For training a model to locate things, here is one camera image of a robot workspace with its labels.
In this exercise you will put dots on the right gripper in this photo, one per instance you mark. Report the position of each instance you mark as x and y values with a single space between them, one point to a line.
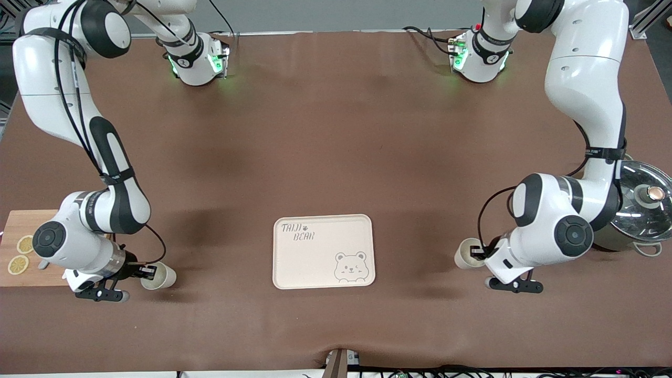
130 270

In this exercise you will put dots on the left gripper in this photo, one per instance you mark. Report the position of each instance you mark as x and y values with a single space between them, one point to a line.
489 252

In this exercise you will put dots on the white IKEA cup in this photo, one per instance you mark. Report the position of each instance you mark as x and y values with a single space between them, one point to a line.
165 278
463 254

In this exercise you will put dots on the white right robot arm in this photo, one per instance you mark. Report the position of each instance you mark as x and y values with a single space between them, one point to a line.
52 105

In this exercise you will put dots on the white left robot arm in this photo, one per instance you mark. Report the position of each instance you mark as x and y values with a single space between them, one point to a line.
583 79

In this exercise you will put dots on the cream bear print tray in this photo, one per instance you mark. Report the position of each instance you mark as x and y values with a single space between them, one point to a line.
320 262

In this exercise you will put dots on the grey plastic knife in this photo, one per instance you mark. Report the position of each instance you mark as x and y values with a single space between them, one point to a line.
43 265

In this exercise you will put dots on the yellow lemon slice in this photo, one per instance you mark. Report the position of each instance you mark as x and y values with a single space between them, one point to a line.
25 244
18 265

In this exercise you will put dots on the bamboo cutting board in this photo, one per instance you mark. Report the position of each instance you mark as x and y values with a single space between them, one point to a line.
16 223

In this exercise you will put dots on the brown table cloth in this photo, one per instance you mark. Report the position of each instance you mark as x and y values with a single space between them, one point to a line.
336 131

